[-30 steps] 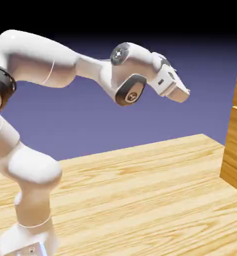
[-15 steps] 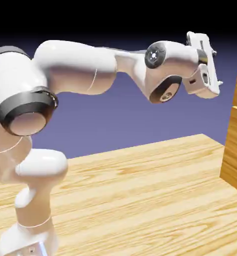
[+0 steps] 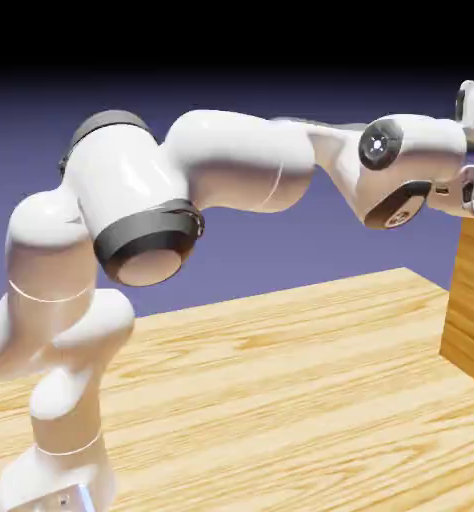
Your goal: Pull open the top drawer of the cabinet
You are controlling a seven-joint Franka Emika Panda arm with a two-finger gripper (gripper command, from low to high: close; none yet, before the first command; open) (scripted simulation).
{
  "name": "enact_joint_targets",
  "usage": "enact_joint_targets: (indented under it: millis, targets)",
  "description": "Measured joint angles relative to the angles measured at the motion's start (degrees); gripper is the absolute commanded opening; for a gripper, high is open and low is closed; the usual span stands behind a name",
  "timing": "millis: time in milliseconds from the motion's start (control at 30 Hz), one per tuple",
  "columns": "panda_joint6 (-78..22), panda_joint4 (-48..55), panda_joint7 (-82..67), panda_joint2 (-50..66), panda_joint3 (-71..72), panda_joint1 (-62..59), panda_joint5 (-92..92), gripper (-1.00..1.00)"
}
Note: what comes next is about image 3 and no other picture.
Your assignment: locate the light wood drawer front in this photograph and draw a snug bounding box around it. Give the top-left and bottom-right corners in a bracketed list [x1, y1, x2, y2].
[445, 217, 474, 357]

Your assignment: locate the light wood cabinet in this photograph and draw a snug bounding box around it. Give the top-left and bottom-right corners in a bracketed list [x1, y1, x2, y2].
[439, 50, 474, 394]

